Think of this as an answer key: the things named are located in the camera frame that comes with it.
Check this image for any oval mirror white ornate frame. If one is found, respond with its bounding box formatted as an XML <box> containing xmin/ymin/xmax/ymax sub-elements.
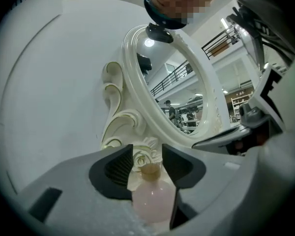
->
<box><xmin>99</xmin><ymin>25</ymin><xmax>226</xmax><ymax>154</ymax></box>

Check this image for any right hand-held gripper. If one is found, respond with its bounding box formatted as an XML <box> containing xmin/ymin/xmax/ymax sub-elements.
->
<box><xmin>191</xmin><ymin>62</ymin><xmax>287</xmax><ymax>156</ymax></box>

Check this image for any black head camera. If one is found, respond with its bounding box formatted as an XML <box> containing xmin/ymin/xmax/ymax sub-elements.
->
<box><xmin>145</xmin><ymin>22</ymin><xmax>175</xmax><ymax>44</ymax></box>

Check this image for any white display shelf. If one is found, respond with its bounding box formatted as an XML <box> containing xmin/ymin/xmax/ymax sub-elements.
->
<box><xmin>230</xmin><ymin>92</ymin><xmax>254</xmax><ymax>123</ymax></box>

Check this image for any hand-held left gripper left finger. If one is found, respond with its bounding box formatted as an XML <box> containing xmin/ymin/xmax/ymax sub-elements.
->
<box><xmin>14</xmin><ymin>143</ymin><xmax>138</xmax><ymax>236</ymax></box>

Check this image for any black railing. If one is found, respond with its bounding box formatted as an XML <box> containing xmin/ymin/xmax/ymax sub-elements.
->
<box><xmin>201</xmin><ymin>25</ymin><xmax>239</xmax><ymax>59</ymax></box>

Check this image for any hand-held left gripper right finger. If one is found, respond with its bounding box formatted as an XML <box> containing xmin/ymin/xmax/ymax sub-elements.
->
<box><xmin>161</xmin><ymin>143</ymin><xmax>261</xmax><ymax>231</ymax></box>

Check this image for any person's head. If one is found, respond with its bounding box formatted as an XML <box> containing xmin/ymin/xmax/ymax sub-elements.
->
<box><xmin>140</xmin><ymin>0</ymin><xmax>217</xmax><ymax>31</ymax></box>

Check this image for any person's grey shirt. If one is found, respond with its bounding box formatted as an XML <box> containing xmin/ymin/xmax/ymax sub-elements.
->
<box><xmin>225</xmin><ymin>0</ymin><xmax>295</xmax><ymax>68</ymax></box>

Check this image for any pink round bottle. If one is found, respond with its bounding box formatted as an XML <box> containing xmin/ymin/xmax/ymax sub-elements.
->
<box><xmin>131</xmin><ymin>162</ymin><xmax>178</xmax><ymax>227</ymax></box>

